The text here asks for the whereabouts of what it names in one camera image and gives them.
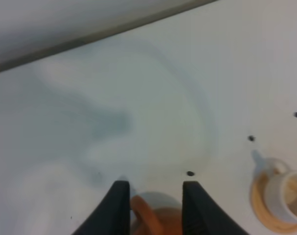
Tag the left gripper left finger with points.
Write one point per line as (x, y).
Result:
(112, 215)

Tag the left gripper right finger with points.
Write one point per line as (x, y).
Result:
(201, 215)

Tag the brown clay teapot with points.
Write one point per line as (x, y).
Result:
(162, 221)

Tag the beige round teapot saucer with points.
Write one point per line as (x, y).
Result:
(162, 203)

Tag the orange coaster near teapot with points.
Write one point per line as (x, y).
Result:
(261, 211)

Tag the white teacup near teapot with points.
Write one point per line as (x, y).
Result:
(280, 194)

